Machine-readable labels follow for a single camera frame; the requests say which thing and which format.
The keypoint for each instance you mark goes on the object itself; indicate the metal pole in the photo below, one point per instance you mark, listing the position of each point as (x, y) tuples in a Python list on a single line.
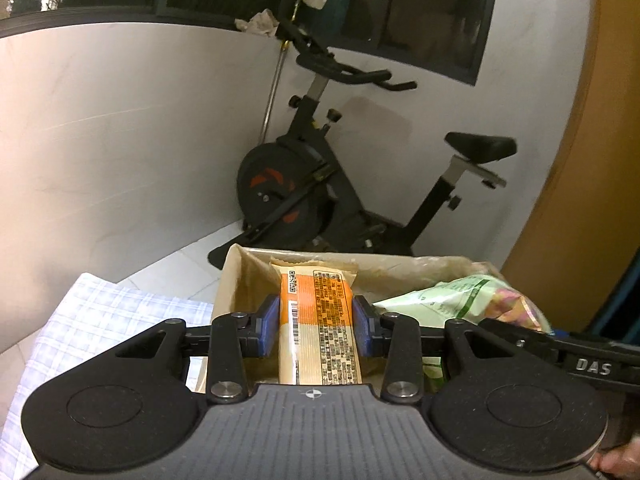
[(272, 90)]

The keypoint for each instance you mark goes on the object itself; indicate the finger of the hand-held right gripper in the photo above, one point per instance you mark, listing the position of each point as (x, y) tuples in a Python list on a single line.
[(530, 342)]

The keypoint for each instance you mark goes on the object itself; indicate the dark window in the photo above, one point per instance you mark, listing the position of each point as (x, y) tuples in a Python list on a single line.
[(425, 10)]

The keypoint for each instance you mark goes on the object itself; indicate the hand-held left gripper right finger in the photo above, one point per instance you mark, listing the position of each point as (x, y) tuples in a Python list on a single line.
[(364, 327)]

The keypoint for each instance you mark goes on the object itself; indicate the orange snack packet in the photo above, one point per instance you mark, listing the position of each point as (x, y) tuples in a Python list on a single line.
[(320, 320)]

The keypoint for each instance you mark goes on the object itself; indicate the black exercise bike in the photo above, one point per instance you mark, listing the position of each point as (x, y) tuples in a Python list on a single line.
[(300, 195)]

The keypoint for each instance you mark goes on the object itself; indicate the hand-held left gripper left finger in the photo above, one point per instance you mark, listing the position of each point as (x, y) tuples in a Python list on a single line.
[(268, 327)]

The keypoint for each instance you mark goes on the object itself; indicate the light green snack packet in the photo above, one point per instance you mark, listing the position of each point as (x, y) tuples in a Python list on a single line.
[(440, 300)]

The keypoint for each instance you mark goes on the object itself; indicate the checked white blanket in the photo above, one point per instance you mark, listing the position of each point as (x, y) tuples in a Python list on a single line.
[(100, 310)]

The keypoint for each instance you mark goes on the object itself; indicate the crumpled white rag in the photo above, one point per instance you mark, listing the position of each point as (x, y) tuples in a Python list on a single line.
[(257, 22)]

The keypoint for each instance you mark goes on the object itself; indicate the cardboard box with plastic liner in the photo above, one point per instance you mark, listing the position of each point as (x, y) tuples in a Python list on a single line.
[(245, 280)]

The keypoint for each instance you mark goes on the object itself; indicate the person's right hand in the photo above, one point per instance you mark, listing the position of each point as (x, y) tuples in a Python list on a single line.
[(620, 462)]

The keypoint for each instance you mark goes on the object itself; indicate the wooden panel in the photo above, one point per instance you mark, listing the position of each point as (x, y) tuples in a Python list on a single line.
[(590, 160)]

